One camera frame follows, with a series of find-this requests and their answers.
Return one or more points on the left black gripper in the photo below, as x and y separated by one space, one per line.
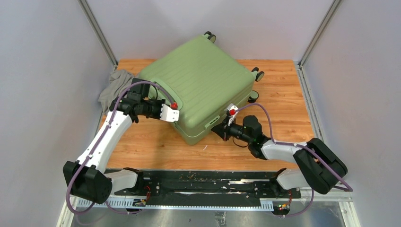
160 102

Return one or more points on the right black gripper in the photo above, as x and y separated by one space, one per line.
221 131

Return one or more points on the green suitcase wheel front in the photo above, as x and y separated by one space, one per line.
253 97

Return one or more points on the green suitcase wheel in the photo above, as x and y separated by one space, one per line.
253 97
210 36

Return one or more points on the green suitcase blue lining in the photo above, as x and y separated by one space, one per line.
203 80

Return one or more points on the green suitcase wheel lid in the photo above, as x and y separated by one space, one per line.
258 74

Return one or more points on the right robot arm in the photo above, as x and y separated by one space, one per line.
317 165

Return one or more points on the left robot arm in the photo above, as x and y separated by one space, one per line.
86 177

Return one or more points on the crumpled grey-green cloth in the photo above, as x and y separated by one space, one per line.
118 81

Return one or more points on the green suitcase wheel rear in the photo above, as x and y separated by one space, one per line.
210 36

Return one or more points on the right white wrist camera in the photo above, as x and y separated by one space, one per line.
232 111

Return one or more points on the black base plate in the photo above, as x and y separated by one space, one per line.
210 188

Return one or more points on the aluminium frame rail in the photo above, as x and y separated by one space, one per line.
124 208

